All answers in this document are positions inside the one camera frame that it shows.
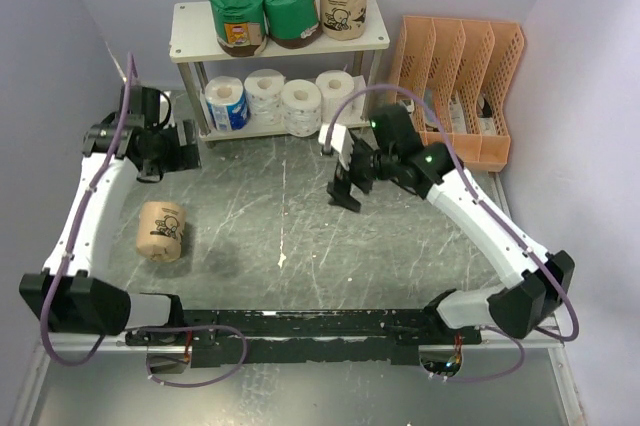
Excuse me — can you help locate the white unwrapped loose-end roll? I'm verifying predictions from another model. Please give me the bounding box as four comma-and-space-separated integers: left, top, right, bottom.
315, 70, 366, 124

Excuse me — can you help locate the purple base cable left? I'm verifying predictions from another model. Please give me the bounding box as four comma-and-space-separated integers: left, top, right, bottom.
124, 325, 249, 388

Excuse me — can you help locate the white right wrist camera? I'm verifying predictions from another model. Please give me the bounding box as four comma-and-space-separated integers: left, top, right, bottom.
318, 123, 354, 169

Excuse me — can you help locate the orange plastic file organizer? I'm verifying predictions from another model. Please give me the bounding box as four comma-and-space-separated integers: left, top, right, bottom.
388, 15, 525, 172

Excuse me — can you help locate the white floral roll front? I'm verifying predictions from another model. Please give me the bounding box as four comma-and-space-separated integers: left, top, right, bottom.
244, 69, 285, 126

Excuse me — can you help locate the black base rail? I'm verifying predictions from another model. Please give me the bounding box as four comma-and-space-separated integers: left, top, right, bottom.
125, 307, 480, 368

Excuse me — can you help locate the green torn roll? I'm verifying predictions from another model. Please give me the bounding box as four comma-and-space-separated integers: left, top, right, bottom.
209, 0, 268, 57

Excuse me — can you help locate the brown cartoon paper roll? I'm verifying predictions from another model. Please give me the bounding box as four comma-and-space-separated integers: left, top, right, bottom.
320, 0, 368, 41

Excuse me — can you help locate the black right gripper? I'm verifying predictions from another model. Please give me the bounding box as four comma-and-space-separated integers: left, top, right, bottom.
326, 135, 397, 212

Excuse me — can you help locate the aluminium frame rail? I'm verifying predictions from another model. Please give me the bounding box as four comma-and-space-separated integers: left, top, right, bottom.
49, 329, 561, 355

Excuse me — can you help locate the green paper roll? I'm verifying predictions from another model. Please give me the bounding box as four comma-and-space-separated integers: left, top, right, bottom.
264, 0, 322, 49

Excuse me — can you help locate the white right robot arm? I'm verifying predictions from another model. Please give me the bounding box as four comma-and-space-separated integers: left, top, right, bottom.
318, 104, 575, 344

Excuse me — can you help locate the grey two-tier shelf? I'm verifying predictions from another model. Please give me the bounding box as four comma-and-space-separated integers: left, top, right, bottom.
169, 0, 390, 142

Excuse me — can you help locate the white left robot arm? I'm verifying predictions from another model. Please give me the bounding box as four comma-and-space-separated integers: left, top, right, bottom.
19, 86, 201, 345

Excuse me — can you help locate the blue paper roll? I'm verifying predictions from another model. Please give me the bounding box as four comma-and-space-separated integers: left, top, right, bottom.
204, 76, 249, 132

